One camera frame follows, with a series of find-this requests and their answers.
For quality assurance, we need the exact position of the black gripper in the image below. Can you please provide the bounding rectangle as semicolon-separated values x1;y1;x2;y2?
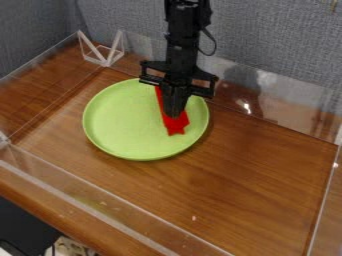
139;60;220;118

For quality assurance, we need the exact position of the red plastic block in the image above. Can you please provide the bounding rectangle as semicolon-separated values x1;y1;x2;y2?
155;88;190;136

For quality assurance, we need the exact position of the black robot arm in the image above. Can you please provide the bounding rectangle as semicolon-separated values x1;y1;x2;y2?
139;0;220;118

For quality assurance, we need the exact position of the green round plate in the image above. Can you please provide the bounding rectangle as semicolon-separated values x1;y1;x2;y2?
83;79;210;161

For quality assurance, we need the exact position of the white power strip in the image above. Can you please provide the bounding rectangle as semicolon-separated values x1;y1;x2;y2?
54;236;98;256

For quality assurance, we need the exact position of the black box under table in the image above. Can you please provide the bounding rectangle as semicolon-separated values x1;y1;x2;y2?
0;197;63;256

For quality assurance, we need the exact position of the clear acrylic corner bracket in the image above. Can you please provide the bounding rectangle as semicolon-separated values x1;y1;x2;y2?
78;31;126;67

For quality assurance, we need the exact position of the clear acrylic enclosure wall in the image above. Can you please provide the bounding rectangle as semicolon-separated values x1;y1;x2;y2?
0;37;342;256

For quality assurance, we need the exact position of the black cable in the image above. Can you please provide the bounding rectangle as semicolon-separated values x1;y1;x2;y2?
197;28;220;57

